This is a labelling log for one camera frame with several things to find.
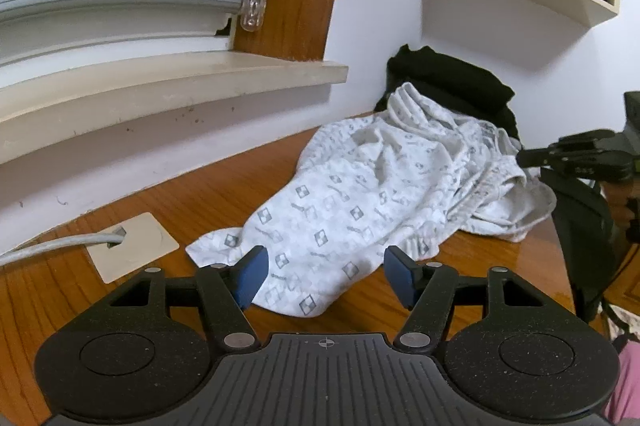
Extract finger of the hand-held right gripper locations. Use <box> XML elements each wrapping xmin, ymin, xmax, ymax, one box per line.
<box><xmin>516</xmin><ymin>148</ymin><xmax>632</xmax><ymax>181</ymax></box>
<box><xmin>547</xmin><ymin>131</ymin><xmax>621</xmax><ymax>154</ymax></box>

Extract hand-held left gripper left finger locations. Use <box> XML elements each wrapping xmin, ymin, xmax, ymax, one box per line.
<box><xmin>107</xmin><ymin>246</ymin><xmax>271</xmax><ymax>353</ymax></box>

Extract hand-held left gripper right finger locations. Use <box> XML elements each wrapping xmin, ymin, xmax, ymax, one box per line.
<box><xmin>384</xmin><ymin>246</ymin><xmax>543</xmax><ymax>353</ymax></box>

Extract black laptop bag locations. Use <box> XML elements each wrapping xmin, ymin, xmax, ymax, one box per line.
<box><xmin>540</xmin><ymin>168</ymin><xmax>631</xmax><ymax>322</ymax></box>

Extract grey cable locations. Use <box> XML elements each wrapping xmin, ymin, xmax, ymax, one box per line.
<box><xmin>0</xmin><ymin>228</ymin><xmax>126</xmax><ymax>267</ymax></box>

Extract white patterned pajama shirt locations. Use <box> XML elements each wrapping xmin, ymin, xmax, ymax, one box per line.
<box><xmin>186</xmin><ymin>82</ymin><xmax>501</xmax><ymax>319</ymax></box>

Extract pink cloth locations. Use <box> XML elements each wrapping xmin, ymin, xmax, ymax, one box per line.
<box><xmin>602</xmin><ymin>341</ymin><xmax>640</xmax><ymax>424</ymax></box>

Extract floral cloth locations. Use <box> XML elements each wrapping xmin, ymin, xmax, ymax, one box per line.
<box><xmin>600</xmin><ymin>303</ymin><xmax>640</xmax><ymax>349</ymax></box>

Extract person's right hand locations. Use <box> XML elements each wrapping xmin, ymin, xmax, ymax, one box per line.
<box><xmin>602</xmin><ymin>182</ymin><xmax>640</xmax><ymax>237</ymax></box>

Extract black folded garment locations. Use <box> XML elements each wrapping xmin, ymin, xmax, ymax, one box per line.
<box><xmin>375</xmin><ymin>44</ymin><xmax>521</xmax><ymax>141</ymax></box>

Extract wooden cabinet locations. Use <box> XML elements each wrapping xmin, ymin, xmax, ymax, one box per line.
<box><xmin>597</xmin><ymin>246</ymin><xmax>640</xmax><ymax>311</ymax></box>

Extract beige cable outlet plate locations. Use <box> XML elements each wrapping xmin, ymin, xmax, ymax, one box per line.
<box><xmin>85</xmin><ymin>212</ymin><xmax>180</xmax><ymax>284</ymax></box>

